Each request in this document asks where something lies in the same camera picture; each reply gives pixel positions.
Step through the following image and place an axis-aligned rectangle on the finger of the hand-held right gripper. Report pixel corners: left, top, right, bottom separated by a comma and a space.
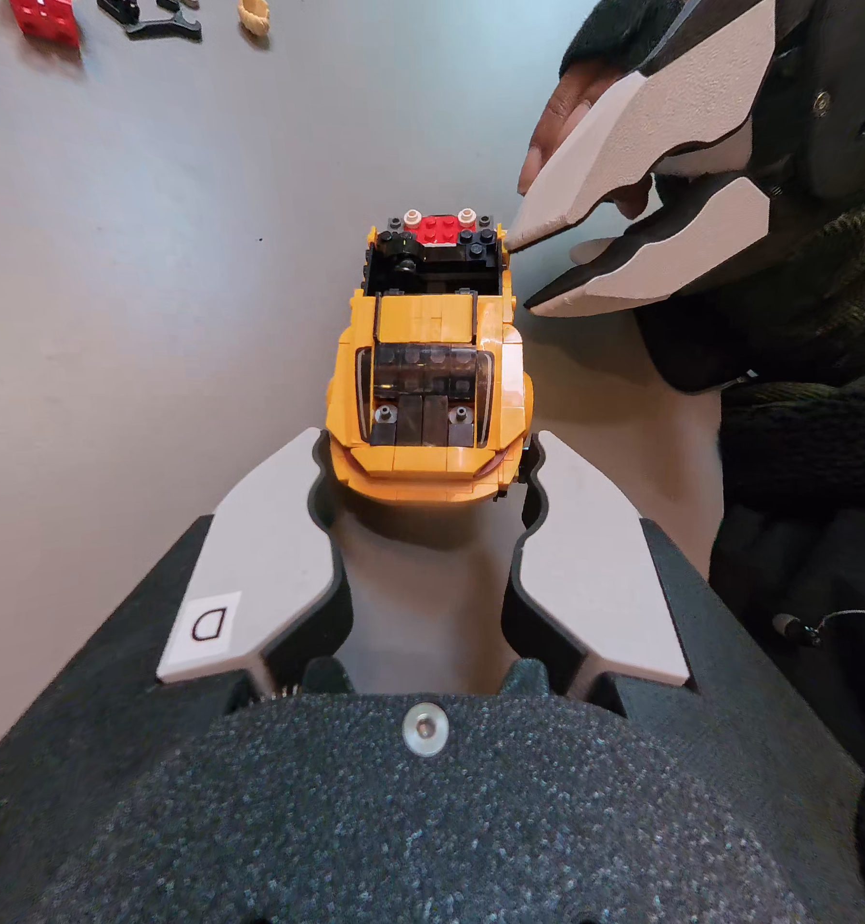
506, 0, 777, 254
525, 175, 774, 320

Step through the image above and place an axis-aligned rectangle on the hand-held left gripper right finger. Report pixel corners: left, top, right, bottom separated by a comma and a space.
503, 430, 693, 697

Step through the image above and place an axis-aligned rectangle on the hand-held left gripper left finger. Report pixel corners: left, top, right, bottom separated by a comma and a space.
156, 427, 354, 694

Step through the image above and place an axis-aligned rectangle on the yellow lego car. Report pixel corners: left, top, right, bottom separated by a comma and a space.
325, 205, 536, 506

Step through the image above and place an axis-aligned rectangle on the pile of small lego pieces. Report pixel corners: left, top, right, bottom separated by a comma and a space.
96, 0, 204, 40

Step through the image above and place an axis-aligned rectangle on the red lego minifigure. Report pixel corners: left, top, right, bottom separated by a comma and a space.
10, 0, 84, 50

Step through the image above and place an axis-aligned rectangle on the person's right hand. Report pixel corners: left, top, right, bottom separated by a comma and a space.
517, 61, 656, 267

